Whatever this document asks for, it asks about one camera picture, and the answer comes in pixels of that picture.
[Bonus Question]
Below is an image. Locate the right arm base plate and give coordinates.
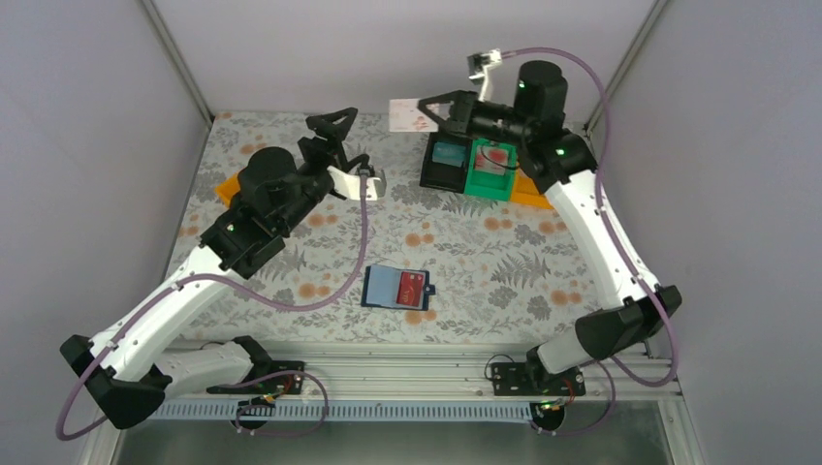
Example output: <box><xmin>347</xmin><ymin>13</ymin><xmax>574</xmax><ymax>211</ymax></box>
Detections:
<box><xmin>490</xmin><ymin>362</ymin><xmax>586</xmax><ymax>397</ymax></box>

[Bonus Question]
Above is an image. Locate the orange bin right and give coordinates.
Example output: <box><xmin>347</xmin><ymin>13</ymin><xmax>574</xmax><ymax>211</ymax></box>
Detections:
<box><xmin>509</xmin><ymin>170</ymin><xmax>553</xmax><ymax>209</ymax></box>

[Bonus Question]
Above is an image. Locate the aluminium mounting rail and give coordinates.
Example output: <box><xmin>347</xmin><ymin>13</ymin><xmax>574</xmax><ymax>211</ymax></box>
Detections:
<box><xmin>106</xmin><ymin>340</ymin><xmax>683</xmax><ymax>402</ymax></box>

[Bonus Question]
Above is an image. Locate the white floral card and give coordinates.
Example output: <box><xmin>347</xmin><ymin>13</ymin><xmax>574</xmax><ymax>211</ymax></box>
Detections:
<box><xmin>389</xmin><ymin>99</ymin><xmax>438</xmax><ymax>133</ymax></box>

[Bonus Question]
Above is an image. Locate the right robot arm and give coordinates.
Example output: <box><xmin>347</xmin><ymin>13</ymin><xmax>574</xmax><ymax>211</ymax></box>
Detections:
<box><xmin>417</xmin><ymin>60</ymin><xmax>682</xmax><ymax>379</ymax></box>

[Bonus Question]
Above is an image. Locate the orange bin left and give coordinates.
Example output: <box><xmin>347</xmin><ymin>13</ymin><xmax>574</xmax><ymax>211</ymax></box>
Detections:
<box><xmin>214</xmin><ymin>172</ymin><xmax>240</xmax><ymax>207</ymax></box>

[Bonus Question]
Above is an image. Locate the white red card stack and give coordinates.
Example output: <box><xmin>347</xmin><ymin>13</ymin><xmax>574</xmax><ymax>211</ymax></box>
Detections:
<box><xmin>474</xmin><ymin>145</ymin><xmax>516</xmax><ymax>175</ymax></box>

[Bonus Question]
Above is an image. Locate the green bin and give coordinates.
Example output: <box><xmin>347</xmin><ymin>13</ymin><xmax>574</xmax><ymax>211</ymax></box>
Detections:
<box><xmin>464</xmin><ymin>139</ymin><xmax>519</xmax><ymax>202</ymax></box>

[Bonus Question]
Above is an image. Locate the floral table mat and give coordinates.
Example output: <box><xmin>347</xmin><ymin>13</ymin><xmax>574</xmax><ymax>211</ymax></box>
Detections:
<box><xmin>181</xmin><ymin>114</ymin><xmax>600</xmax><ymax>344</ymax></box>

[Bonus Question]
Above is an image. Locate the blue leather card holder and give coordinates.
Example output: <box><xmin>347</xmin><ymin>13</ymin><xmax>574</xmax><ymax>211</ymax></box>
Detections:
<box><xmin>361</xmin><ymin>264</ymin><xmax>436</xmax><ymax>311</ymax></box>

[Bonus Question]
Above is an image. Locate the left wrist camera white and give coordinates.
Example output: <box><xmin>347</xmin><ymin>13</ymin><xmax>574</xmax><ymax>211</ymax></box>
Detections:
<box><xmin>327</xmin><ymin>166</ymin><xmax>387</xmax><ymax>202</ymax></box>

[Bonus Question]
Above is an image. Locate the orange bin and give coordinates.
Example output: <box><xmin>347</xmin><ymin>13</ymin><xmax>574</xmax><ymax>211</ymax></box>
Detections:
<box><xmin>509</xmin><ymin>170</ymin><xmax>553</xmax><ymax>209</ymax></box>
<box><xmin>214</xmin><ymin>172</ymin><xmax>240</xmax><ymax>207</ymax></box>

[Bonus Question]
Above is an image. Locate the black bin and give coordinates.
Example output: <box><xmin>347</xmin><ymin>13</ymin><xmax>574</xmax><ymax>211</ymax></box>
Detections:
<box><xmin>420</xmin><ymin>132</ymin><xmax>472</xmax><ymax>194</ymax></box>

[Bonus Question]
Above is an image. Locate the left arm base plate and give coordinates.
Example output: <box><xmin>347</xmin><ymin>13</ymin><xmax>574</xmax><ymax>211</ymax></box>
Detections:
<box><xmin>206</xmin><ymin>360</ymin><xmax>305</xmax><ymax>396</ymax></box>

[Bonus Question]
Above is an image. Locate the teal card stack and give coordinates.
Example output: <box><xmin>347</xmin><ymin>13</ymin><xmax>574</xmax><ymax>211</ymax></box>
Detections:
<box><xmin>431</xmin><ymin>141</ymin><xmax>466</xmax><ymax>168</ymax></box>

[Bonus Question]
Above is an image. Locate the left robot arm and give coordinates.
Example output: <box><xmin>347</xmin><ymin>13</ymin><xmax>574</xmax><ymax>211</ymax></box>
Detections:
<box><xmin>60</xmin><ymin>108</ymin><xmax>370</xmax><ymax>429</ymax></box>

